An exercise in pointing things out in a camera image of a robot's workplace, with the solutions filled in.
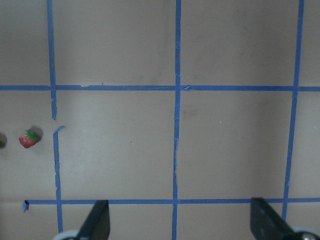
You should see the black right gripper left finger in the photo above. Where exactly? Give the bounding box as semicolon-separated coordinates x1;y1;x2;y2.
76;200;111;240

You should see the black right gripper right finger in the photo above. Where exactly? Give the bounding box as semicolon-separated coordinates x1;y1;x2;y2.
250;197;295;240

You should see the red strawberry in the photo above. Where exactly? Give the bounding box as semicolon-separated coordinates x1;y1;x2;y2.
18;130;41;149

